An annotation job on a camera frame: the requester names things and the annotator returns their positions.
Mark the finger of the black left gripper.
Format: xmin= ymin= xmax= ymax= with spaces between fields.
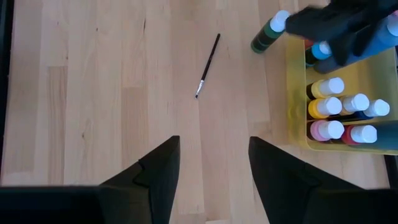
xmin=330 ymin=27 xmax=374 ymax=67
xmin=285 ymin=7 xmax=343 ymax=40

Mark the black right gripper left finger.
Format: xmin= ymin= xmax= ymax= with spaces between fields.
xmin=0 ymin=136 xmax=181 ymax=224

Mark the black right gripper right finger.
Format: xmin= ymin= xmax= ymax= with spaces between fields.
xmin=248 ymin=136 xmax=398 ymax=224

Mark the large purple paint bottle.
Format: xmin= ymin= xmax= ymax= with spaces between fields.
xmin=313 ymin=14 xmax=398 ymax=75

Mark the small yellow paint bottle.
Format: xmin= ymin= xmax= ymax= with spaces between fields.
xmin=307 ymin=96 xmax=343 ymax=120
xmin=306 ymin=77 xmax=345 ymax=100

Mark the small pink paint bottle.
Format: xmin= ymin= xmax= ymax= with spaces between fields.
xmin=307 ymin=119 xmax=345 ymax=142

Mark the small red paint bottle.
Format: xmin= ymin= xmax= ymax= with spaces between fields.
xmin=341 ymin=124 xmax=378 ymax=146

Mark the small green paint bottle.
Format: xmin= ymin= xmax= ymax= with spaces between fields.
xmin=250 ymin=9 xmax=292 ymax=54

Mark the yellow translucent plastic bin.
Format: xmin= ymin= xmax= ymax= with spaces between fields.
xmin=285 ymin=35 xmax=398 ymax=156

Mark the thin black-handled paintbrush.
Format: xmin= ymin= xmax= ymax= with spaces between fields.
xmin=195 ymin=33 xmax=221 ymax=100

